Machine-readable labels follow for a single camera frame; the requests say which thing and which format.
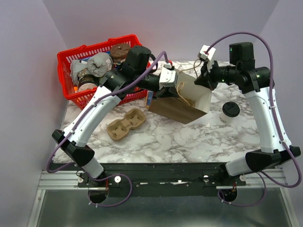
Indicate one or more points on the cardboard cup carrier tray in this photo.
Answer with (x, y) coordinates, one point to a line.
(132, 120)

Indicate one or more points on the brown lidded round container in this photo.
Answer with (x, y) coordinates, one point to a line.
(119, 52)

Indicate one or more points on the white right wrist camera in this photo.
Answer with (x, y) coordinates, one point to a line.
(207, 56)

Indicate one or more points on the black gold labelled jar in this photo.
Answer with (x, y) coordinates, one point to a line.
(86, 81)

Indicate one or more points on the black plastic cup lid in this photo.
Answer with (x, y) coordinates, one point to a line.
(231, 109)

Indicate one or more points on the blue tan small box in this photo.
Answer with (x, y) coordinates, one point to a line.
(149, 99)

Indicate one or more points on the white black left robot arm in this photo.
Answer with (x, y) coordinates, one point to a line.
(140, 69)

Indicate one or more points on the white paper coffee cup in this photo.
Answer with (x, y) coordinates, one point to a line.
(225, 118)

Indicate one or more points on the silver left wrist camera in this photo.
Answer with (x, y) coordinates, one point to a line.
(168, 76)

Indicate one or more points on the red plastic shopping basket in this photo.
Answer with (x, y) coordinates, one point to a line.
(84, 52)

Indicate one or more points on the grey crumpled bag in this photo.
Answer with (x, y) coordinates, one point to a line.
(97, 65)

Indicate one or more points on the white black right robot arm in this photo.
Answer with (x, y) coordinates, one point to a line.
(254, 84)

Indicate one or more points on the brown paper bag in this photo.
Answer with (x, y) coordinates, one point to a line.
(191, 103)

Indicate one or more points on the black mounting base rail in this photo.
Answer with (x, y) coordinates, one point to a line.
(154, 179)

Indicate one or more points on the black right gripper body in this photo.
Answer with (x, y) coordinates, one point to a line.
(216, 75)

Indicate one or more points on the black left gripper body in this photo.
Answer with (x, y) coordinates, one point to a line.
(160, 92)

